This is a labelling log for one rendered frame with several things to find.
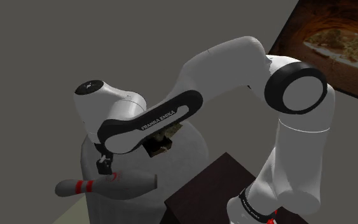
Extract brown landscape wall picture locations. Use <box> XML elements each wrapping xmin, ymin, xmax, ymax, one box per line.
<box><xmin>268</xmin><ymin>0</ymin><xmax>358</xmax><ymax>104</ymax></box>

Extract brown mottled box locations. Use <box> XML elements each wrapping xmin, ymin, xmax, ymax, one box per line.
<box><xmin>141</xmin><ymin>122</ymin><xmax>184</xmax><ymax>158</ymax></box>

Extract white bowling pin red stripes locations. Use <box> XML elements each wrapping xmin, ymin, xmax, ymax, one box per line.
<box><xmin>54</xmin><ymin>170</ymin><xmax>158</xmax><ymax>200</ymax></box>

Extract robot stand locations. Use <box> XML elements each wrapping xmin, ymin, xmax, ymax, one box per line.
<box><xmin>159</xmin><ymin>151</ymin><xmax>310</xmax><ymax>224</ymax></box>

